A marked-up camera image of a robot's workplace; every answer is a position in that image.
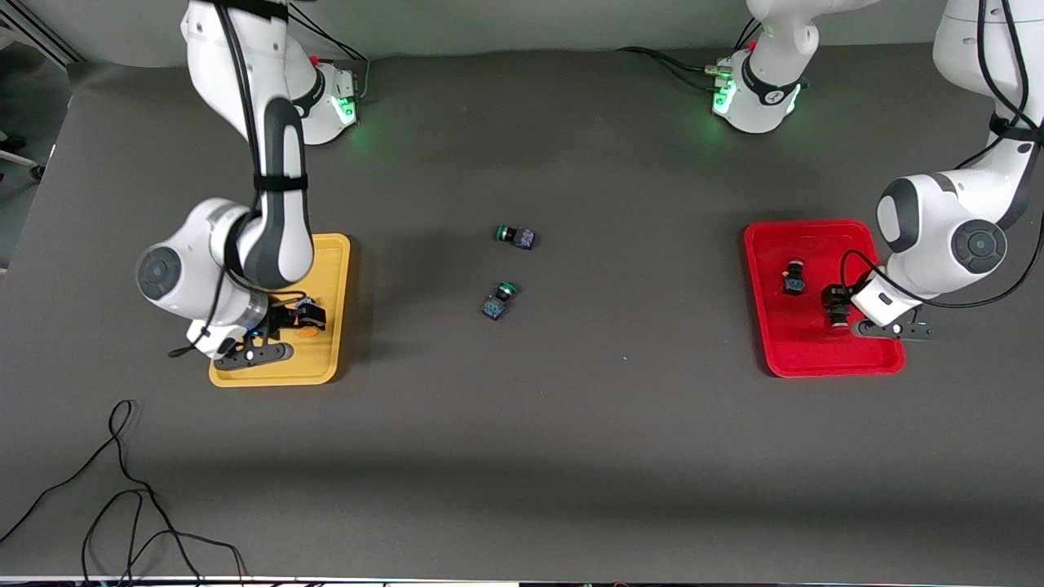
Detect yellow push button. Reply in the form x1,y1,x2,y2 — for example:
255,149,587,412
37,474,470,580
292,298,325,338

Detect yellow plastic tray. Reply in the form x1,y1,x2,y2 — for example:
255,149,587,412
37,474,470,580
209,233,352,387

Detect red plastic tray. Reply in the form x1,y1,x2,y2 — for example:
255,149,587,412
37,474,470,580
743,218,907,379

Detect office chair base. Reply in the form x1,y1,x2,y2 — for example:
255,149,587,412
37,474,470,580
0,130,46,182

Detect right arm wrist cable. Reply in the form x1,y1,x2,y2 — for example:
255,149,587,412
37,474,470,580
167,0,312,360

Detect arm wrist cable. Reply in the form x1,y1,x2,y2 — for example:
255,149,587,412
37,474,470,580
167,0,312,360
840,0,1044,312

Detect left arm wrist cable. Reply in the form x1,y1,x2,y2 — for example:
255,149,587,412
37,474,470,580
840,0,1044,312

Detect loose black table cable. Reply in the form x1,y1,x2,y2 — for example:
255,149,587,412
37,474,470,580
0,399,247,587

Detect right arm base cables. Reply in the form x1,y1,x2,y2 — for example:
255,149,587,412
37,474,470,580
285,4,373,104

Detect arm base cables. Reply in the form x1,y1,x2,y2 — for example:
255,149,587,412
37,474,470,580
617,16,763,92
285,4,373,104

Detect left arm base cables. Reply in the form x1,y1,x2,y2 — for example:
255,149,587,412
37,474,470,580
617,16,763,92

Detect dark aluminium rail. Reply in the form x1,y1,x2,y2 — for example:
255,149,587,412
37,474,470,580
0,16,82,66

